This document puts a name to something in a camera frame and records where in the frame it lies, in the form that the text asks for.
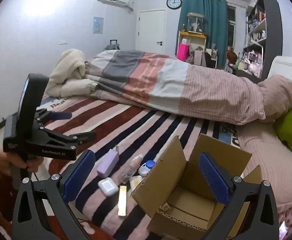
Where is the purple rectangular box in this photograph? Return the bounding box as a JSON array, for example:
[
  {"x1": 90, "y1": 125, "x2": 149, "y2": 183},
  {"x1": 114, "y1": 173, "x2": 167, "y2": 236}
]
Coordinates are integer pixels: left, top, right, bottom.
[{"x1": 97, "y1": 145, "x2": 119, "y2": 179}]

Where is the cardboard box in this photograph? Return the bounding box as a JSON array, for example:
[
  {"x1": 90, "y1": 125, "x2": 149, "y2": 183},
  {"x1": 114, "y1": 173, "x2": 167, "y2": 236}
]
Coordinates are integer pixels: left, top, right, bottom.
[{"x1": 132, "y1": 134, "x2": 262, "y2": 239}]

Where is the person's left hand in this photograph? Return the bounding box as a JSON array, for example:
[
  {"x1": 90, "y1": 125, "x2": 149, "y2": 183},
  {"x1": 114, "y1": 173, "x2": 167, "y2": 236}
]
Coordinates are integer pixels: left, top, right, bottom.
[{"x1": 0, "y1": 149, "x2": 44, "y2": 176}]

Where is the white earbuds case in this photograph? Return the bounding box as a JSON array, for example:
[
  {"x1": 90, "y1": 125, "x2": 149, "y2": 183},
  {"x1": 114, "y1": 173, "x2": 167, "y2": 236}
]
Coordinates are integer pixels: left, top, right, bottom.
[{"x1": 98, "y1": 177, "x2": 119, "y2": 197}]

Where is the cream folded blanket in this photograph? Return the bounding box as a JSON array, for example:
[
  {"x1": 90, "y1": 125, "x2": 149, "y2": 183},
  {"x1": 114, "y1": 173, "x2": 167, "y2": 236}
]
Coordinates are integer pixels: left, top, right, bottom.
[{"x1": 45, "y1": 49, "x2": 98, "y2": 98}]

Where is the striped fleece blanket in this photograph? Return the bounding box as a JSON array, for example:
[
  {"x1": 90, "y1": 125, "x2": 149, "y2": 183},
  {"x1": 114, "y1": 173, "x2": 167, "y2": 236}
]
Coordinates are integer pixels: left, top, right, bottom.
[{"x1": 41, "y1": 96, "x2": 238, "y2": 239}]

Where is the gold rectangular bar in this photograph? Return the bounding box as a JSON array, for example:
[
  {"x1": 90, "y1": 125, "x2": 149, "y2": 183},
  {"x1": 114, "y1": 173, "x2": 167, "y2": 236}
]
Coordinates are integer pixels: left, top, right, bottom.
[{"x1": 118, "y1": 185, "x2": 127, "y2": 217}]

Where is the clear pump bottle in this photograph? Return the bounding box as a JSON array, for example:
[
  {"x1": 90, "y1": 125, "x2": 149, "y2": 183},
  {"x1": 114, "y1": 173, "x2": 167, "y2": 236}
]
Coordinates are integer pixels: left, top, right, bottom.
[{"x1": 119, "y1": 154, "x2": 143, "y2": 184}]

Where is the pink striped bed sheet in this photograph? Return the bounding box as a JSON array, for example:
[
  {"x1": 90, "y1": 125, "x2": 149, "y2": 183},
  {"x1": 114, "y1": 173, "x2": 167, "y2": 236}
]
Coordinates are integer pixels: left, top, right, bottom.
[{"x1": 236, "y1": 121, "x2": 292, "y2": 213}]

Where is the small cream packet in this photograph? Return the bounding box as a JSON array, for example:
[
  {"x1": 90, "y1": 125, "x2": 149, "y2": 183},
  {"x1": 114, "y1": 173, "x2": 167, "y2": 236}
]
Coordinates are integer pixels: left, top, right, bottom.
[{"x1": 129, "y1": 175, "x2": 143, "y2": 192}]

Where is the blue white contact lens case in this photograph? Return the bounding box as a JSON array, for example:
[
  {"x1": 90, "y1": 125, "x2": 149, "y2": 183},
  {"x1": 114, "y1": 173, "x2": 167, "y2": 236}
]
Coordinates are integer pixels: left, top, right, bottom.
[{"x1": 138, "y1": 160, "x2": 156, "y2": 177}]

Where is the black suitcase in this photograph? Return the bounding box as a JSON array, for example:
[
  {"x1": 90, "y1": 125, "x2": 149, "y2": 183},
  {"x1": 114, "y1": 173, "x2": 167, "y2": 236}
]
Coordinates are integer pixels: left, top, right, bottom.
[{"x1": 104, "y1": 40, "x2": 120, "y2": 50}]

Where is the patchwork striped duvet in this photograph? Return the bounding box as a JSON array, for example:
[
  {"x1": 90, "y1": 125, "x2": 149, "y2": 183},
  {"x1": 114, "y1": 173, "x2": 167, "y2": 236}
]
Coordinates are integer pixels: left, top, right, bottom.
[{"x1": 86, "y1": 50, "x2": 266, "y2": 125}]

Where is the pink striped pillow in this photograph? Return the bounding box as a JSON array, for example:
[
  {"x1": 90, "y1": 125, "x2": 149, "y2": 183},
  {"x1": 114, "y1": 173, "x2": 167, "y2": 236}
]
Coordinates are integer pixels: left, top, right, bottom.
[{"x1": 257, "y1": 75, "x2": 292, "y2": 123}]

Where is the white door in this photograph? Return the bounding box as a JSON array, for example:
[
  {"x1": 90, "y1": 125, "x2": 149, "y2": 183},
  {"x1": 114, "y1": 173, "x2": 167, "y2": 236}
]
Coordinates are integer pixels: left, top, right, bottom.
[{"x1": 136, "y1": 10, "x2": 166, "y2": 54}]

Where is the pink gift bag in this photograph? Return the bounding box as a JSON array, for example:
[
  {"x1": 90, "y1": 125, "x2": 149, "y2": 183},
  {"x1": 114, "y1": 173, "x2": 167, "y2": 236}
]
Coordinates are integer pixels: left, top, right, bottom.
[{"x1": 176, "y1": 43, "x2": 189, "y2": 61}]

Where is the yellow top cabinet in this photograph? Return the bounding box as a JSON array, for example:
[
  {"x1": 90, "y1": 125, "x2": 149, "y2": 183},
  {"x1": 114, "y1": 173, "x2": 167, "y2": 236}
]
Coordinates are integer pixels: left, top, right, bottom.
[{"x1": 178, "y1": 31, "x2": 207, "y2": 50}]

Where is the glass display case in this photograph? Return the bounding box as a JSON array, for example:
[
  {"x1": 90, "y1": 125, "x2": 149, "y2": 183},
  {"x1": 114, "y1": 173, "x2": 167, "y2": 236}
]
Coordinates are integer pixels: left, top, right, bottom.
[{"x1": 187, "y1": 12, "x2": 205, "y2": 34}]

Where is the teal curtain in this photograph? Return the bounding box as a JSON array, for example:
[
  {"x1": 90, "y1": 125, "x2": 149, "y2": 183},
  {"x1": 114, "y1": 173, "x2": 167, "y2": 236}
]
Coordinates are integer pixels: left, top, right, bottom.
[{"x1": 177, "y1": 0, "x2": 228, "y2": 67}]

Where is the tall dark bookshelf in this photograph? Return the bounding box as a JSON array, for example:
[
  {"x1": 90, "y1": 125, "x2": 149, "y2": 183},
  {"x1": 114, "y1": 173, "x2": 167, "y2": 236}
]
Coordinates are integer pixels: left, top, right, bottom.
[{"x1": 243, "y1": 0, "x2": 283, "y2": 83}]

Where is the blue wall poster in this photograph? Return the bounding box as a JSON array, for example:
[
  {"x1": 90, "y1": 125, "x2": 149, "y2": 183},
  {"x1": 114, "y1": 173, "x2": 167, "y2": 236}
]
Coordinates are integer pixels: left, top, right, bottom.
[{"x1": 93, "y1": 17, "x2": 104, "y2": 34}]

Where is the round wall clock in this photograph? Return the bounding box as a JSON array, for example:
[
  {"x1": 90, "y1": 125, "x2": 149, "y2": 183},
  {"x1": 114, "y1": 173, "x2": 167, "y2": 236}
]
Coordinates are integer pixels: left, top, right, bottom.
[{"x1": 166, "y1": 0, "x2": 182, "y2": 10}]

